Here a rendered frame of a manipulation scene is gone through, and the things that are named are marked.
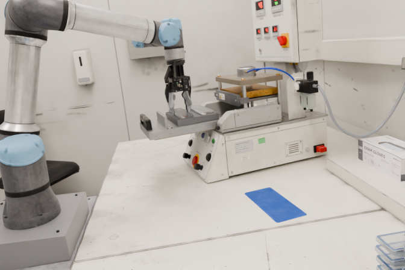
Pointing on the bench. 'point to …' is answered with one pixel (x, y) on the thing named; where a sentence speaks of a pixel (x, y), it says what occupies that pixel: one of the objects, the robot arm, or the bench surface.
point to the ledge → (370, 182)
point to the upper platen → (255, 91)
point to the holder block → (191, 119)
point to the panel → (197, 144)
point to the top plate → (251, 76)
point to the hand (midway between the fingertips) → (180, 111)
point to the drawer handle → (146, 122)
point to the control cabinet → (287, 24)
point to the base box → (268, 147)
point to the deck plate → (279, 122)
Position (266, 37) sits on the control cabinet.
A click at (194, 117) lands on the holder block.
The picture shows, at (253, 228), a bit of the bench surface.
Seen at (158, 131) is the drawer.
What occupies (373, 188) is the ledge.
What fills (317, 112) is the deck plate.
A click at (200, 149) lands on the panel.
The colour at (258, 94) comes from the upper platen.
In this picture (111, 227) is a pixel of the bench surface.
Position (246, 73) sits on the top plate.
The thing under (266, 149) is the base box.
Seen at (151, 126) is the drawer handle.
